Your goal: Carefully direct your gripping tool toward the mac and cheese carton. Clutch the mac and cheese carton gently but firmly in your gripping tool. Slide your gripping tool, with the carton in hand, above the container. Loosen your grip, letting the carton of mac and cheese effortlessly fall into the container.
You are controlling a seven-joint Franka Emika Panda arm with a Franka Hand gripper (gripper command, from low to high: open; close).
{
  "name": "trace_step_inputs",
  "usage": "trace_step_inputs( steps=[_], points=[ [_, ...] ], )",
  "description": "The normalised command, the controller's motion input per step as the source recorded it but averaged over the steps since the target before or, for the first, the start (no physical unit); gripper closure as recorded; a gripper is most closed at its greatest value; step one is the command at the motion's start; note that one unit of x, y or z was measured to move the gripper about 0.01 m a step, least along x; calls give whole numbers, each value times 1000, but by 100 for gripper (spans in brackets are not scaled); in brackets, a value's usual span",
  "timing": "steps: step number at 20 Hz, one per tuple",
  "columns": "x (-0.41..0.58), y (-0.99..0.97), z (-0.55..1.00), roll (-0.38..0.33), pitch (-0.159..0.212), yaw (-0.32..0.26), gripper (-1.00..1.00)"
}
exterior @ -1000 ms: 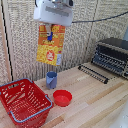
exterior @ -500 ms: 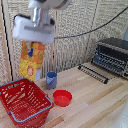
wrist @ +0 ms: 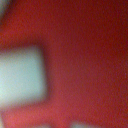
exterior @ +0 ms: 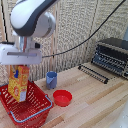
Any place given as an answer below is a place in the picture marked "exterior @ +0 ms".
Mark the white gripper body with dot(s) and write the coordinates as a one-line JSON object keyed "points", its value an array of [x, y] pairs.
{"points": [[20, 55]]}

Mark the mac and cheese carton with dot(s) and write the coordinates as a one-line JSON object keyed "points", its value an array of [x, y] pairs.
{"points": [[18, 82]]}

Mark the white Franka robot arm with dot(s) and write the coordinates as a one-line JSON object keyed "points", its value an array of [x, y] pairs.
{"points": [[32, 18]]}

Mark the blue plastic cup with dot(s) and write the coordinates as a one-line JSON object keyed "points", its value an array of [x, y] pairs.
{"points": [[51, 80]]}

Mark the red shopping basket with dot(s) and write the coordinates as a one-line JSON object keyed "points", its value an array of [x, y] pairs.
{"points": [[28, 106]]}

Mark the beige folding screen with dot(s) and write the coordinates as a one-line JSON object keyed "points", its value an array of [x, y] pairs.
{"points": [[76, 36]]}

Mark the red plastic bowl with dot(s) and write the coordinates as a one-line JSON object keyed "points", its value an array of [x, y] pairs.
{"points": [[62, 97]]}

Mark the black oven rack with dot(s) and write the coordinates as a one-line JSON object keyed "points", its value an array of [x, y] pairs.
{"points": [[93, 73]]}

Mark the black toaster oven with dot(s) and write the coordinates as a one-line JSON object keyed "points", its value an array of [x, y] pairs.
{"points": [[111, 56]]}

